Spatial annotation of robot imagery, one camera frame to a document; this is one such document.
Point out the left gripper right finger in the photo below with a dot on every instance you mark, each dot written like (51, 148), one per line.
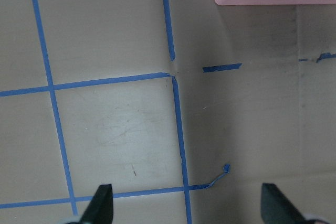
(275, 207)

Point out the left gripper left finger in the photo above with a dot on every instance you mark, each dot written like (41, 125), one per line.
(100, 208)

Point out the brown paper table cover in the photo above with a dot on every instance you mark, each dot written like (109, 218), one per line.
(186, 107)

